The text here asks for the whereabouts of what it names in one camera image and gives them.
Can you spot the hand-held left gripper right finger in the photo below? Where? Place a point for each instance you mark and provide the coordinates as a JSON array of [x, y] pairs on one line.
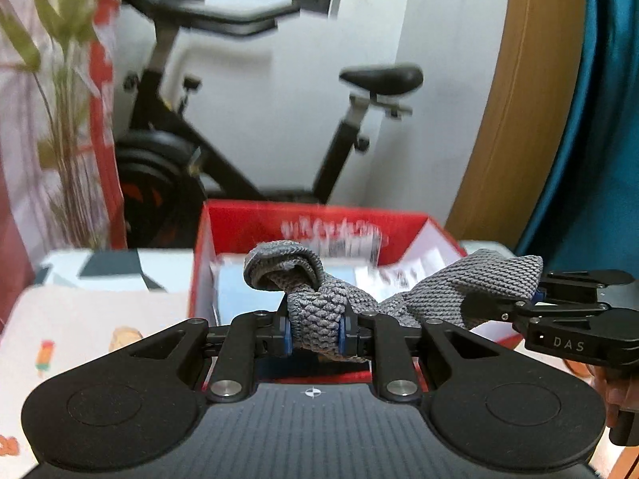
[[343, 339]]

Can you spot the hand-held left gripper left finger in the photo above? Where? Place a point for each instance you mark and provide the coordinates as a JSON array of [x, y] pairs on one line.
[[285, 335]]

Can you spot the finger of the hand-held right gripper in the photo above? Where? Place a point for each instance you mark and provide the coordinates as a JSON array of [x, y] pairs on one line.
[[579, 280], [504, 312]]

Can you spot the grey knitted cloth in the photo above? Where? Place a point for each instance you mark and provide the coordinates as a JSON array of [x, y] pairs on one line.
[[319, 304]]

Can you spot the red cardboard box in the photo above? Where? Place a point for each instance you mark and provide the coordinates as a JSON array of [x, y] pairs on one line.
[[234, 224]]

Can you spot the person's right hand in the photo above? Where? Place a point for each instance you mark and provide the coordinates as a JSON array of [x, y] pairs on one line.
[[611, 389]]

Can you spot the teal curtain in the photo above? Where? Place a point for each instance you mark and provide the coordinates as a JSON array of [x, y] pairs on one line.
[[599, 159]]

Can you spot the wooden door panel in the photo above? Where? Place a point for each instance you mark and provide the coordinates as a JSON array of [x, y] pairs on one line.
[[524, 134]]

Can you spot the printed white tablecloth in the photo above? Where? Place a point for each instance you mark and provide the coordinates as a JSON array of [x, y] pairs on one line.
[[100, 319]]

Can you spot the black exercise bike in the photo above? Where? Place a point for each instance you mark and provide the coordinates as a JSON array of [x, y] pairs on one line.
[[150, 154]]

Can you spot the pink plant printed backdrop cloth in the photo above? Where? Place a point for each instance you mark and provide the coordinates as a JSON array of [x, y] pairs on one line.
[[30, 110]]

